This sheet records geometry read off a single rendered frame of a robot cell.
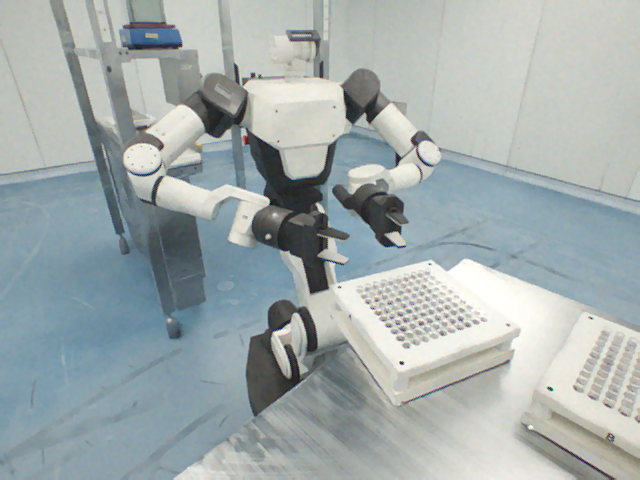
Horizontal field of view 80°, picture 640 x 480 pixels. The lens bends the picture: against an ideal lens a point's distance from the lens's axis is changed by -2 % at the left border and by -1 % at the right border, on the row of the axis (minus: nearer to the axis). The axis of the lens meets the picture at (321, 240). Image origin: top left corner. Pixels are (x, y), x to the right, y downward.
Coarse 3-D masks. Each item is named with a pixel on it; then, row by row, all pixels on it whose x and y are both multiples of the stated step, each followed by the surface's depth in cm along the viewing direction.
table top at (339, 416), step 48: (480, 288) 86; (528, 288) 86; (528, 336) 72; (336, 384) 62; (480, 384) 62; (528, 384) 62; (240, 432) 55; (288, 432) 55; (336, 432) 55; (384, 432) 55; (432, 432) 55; (480, 432) 55; (528, 432) 55
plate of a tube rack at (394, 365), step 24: (432, 264) 81; (336, 288) 74; (456, 288) 74; (360, 312) 67; (384, 336) 62; (456, 336) 62; (480, 336) 62; (504, 336) 62; (384, 360) 58; (408, 360) 57; (432, 360) 57
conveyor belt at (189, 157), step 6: (102, 120) 251; (186, 150) 182; (192, 150) 182; (180, 156) 174; (186, 156) 175; (192, 156) 176; (198, 156) 178; (174, 162) 172; (180, 162) 173; (186, 162) 175; (192, 162) 177; (198, 162) 179; (168, 168) 172
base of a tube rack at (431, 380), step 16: (336, 320) 75; (352, 336) 69; (368, 352) 65; (480, 352) 65; (496, 352) 65; (512, 352) 66; (368, 368) 64; (384, 368) 62; (448, 368) 62; (464, 368) 62; (480, 368) 64; (384, 384) 60; (416, 384) 59; (432, 384) 60; (448, 384) 62; (400, 400) 58
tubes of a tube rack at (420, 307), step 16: (384, 288) 73; (400, 288) 73; (416, 288) 73; (432, 288) 73; (384, 304) 68; (400, 304) 69; (416, 304) 68; (432, 304) 69; (448, 304) 68; (464, 304) 68; (400, 320) 64; (432, 320) 65; (448, 320) 64; (464, 320) 65
